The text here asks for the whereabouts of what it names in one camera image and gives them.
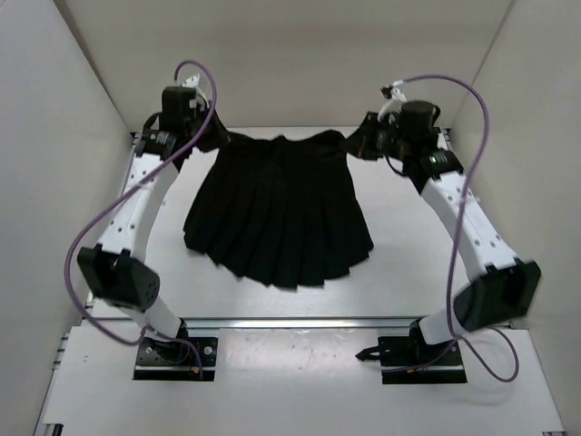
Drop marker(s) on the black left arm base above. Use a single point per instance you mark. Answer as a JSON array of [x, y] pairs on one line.
[[175, 362]]

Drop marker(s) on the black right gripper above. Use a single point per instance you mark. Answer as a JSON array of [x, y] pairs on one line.
[[354, 144]]

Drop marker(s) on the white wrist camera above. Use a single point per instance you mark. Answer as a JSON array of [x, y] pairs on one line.
[[196, 82], [394, 99]]

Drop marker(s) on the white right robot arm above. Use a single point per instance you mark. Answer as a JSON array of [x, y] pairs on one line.
[[501, 287]]

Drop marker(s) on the black pleated skirt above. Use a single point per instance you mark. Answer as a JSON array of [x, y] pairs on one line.
[[278, 211]]

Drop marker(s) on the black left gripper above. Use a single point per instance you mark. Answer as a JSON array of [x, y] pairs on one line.
[[221, 136]]

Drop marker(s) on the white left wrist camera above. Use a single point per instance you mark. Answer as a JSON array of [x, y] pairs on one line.
[[196, 82]]

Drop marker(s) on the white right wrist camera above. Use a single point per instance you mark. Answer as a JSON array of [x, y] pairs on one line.
[[394, 99]]

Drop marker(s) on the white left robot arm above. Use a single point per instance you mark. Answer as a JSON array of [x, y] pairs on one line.
[[115, 268]]

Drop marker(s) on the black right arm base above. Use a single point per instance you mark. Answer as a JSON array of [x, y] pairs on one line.
[[407, 360]]

